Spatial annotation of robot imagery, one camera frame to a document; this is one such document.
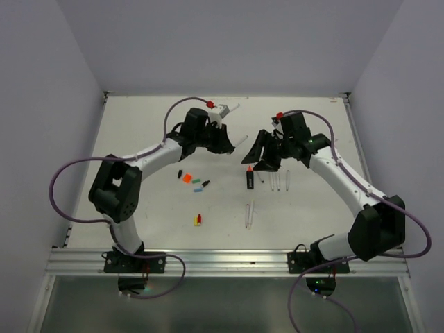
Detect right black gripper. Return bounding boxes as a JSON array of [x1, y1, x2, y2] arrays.
[[242, 128, 294, 171]]

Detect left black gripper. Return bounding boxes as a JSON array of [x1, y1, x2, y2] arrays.
[[194, 121, 234, 154]]

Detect white black tip marker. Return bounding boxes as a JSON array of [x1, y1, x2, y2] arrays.
[[256, 171, 264, 183]]

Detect orange highlighter cap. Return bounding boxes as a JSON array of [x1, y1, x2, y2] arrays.
[[182, 173, 192, 183]]

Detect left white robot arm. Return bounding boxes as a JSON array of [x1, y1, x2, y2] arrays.
[[88, 105, 234, 273]]

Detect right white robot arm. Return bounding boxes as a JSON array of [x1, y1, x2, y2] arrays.
[[242, 110, 405, 273]]

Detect aluminium right side rail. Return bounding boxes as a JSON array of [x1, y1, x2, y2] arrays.
[[339, 92, 373, 183]]

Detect aluminium rail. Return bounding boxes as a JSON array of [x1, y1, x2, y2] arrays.
[[339, 92, 373, 183], [45, 248, 409, 278]]

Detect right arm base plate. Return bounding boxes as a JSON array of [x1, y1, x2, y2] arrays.
[[287, 251, 350, 274]]

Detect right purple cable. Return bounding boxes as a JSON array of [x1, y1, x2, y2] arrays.
[[275, 109, 433, 333]]

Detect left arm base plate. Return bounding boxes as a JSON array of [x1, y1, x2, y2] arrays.
[[101, 249, 167, 274]]

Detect aluminium front rail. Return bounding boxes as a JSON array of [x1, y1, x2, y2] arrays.
[[45, 248, 409, 278]]

